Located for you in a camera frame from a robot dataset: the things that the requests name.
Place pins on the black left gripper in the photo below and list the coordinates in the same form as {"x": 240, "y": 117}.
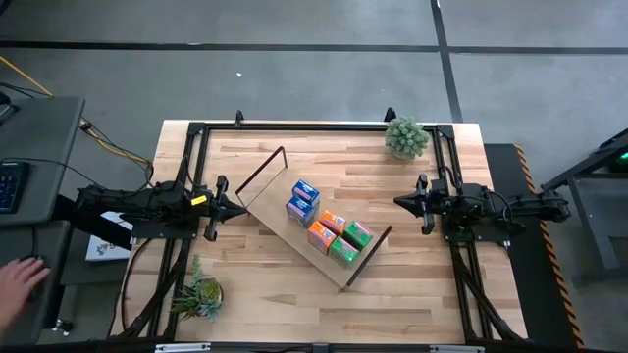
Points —
{"x": 216, "y": 208}

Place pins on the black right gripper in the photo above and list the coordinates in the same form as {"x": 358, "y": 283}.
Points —
{"x": 432, "y": 203}

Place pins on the green Apple Jacks cereal box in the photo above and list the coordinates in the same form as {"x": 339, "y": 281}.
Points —
{"x": 343, "y": 252}
{"x": 357, "y": 235}

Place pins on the blue Frosted Flakes cereal box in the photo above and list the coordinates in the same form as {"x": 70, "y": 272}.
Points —
{"x": 299, "y": 212}
{"x": 306, "y": 192}

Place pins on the orange Mini Wheats cereal box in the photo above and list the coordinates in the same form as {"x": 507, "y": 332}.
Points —
{"x": 333, "y": 221}
{"x": 321, "y": 237}

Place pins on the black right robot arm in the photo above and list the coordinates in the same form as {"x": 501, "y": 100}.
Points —
{"x": 490, "y": 208}

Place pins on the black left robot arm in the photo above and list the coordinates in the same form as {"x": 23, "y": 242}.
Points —
{"x": 147, "y": 203}

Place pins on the round bushy green potted plant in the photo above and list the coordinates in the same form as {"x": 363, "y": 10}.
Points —
{"x": 406, "y": 137}

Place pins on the spiky succulent potted plant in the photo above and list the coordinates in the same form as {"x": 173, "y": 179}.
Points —
{"x": 198, "y": 296}

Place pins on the white cardboard box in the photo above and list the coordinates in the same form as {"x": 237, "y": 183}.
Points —
{"x": 105, "y": 250}

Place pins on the black mat with striped edge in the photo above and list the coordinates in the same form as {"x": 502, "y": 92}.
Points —
{"x": 520, "y": 294}

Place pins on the neighbouring black table stand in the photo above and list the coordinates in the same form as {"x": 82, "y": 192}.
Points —
{"x": 589, "y": 196}

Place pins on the grey desk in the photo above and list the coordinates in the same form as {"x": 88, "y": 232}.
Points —
{"x": 39, "y": 147}

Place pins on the black box with green lights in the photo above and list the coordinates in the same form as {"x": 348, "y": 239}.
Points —
{"x": 623, "y": 158}

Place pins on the black keyboard with coloured lights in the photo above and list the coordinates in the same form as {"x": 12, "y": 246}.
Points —
{"x": 11, "y": 188}

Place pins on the person's hand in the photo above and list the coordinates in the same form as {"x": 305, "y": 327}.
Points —
{"x": 19, "y": 287}

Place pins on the wooden shelf with black frame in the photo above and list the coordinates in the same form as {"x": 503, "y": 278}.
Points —
{"x": 275, "y": 206}

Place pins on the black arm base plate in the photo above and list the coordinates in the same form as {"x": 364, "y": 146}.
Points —
{"x": 490, "y": 236}
{"x": 167, "y": 230}

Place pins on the black clamp on frame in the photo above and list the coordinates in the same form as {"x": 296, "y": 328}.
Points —
{"x": 390, "y": 115}
{"x": 239, "y": 115}

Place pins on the black aluminium table frame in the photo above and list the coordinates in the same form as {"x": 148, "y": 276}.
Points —
{"x": 319, "y": 126}

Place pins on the silver bracket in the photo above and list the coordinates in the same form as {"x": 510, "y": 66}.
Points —
{"x": 182, "y": 347}
{"x": 456, "y": 348}

